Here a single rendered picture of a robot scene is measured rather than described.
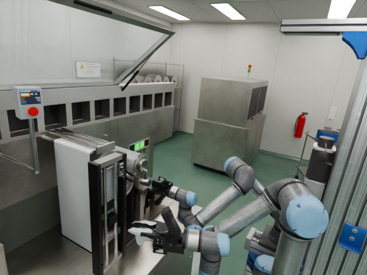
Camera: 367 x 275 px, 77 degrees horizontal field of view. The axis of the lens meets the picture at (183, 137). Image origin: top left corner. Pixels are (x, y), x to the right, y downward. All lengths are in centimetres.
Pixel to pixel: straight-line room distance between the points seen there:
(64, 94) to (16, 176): 44
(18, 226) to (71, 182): 35
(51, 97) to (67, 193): 47
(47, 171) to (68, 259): 44
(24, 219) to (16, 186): 19
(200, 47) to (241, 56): 106
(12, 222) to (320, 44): 532
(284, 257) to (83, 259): 89
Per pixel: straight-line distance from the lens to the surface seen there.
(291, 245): 90
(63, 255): 138
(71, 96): 137
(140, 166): 132
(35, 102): 89
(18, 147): 127
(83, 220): 127
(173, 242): 92
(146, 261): 128
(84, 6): 94
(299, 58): 550
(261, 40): 563
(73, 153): 114
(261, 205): 96
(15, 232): 144
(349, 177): 109
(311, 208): 81
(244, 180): 126
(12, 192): 133
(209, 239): 89
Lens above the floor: 182
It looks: 17 degrees down
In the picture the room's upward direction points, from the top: 5 degrees clockwise
